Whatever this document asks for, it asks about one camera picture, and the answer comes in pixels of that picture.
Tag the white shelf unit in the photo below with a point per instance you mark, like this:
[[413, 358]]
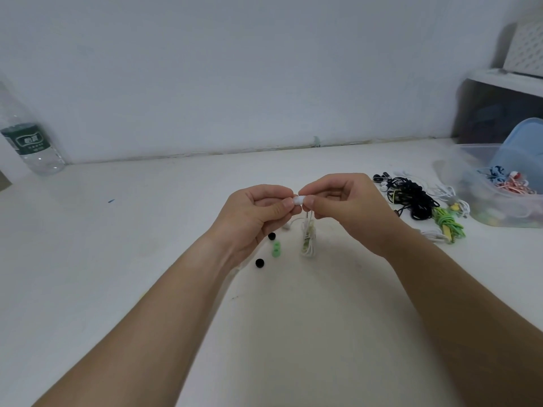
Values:
[[492, 110]]

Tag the blue earphones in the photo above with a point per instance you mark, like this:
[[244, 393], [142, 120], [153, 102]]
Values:
[[494, 173]]

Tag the clear plastic water bottle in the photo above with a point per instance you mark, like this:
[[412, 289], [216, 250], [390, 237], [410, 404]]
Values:
[[29, 144]]

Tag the person's left forearm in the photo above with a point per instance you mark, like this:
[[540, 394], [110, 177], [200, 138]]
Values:
[[140, 330]]

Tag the black and white earbuds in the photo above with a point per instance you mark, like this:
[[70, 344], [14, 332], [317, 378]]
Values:
[[381, 180]]

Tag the black tangled earphones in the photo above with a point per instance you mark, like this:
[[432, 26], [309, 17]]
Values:
[[415, 199]]

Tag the person's left thumb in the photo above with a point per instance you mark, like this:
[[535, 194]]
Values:
[[282, 208]]

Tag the person's left hand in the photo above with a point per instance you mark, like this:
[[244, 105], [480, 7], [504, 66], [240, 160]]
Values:
[[239, 216]]

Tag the person's right forearm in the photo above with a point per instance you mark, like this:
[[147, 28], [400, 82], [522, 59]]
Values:
[[466, 322]]

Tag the light blue container lid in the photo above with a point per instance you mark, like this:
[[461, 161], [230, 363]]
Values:
[[524, 148]]

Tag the white earphones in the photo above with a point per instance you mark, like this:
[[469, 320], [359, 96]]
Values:
[[435, 236], [309, 239], [456, 201]]

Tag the clear plastic container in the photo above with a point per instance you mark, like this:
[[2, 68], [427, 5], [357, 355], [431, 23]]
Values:
[[488, 199]]

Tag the green bundled earphones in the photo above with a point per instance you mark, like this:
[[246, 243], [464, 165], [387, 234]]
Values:
[[449, 224]]

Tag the person's right hand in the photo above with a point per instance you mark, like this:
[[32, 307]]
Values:
[[360, 207]]

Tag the green ear tips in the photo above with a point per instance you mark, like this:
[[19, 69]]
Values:
[[276, 250]]

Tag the person's right thumb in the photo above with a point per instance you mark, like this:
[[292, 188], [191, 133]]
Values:
[[320, 204]]

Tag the pink earphones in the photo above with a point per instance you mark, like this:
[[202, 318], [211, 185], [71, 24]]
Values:
[[515, 184]]

